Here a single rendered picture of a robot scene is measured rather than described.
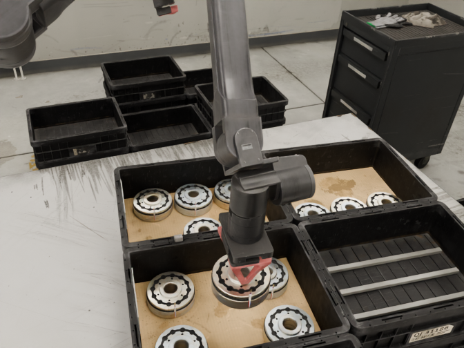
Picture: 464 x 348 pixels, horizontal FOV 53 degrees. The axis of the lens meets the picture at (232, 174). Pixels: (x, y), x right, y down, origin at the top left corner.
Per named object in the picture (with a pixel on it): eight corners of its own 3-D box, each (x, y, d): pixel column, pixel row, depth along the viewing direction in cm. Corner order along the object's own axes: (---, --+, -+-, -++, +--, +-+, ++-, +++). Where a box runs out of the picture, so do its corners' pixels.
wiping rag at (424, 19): (416, 30, 238) (418, 23, 236) (389, 16, 254) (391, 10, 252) (458, 25, 248) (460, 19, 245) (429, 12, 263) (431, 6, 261)
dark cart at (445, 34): (355, 190, 269) (395, 41, 215) (315, 148, 302) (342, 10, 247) (434, 170, 289) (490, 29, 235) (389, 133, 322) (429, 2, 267)
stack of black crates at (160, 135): (135, 204, 228) (130, 147, 208) (123, 170, 250) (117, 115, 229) (211, 188, 241) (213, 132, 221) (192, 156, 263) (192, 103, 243)
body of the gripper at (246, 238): (254, 215, 80) (257, 182, 75) (273, 259, 72) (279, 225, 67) (217, 221, 78) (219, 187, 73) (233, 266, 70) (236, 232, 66)
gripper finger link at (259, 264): (255, 258, 83) (260, 220, 77) (268, 290, 77) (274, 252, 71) (218, 264, 81) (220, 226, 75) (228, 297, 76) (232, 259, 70)
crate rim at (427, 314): (351, 337, 87) (354, 331, 86) (294, 229, 110) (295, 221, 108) (524, 299, 96) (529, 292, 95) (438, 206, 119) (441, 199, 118)
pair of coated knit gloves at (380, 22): (377, 31, 234) (378, 25, 232) (355, 18, 248) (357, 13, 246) (416, 26, 243) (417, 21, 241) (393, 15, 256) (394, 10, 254)
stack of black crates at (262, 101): (212, 188, 241) (214, 112, 214) (193, 157, 263) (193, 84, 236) (279, 172, 255) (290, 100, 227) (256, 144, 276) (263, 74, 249)
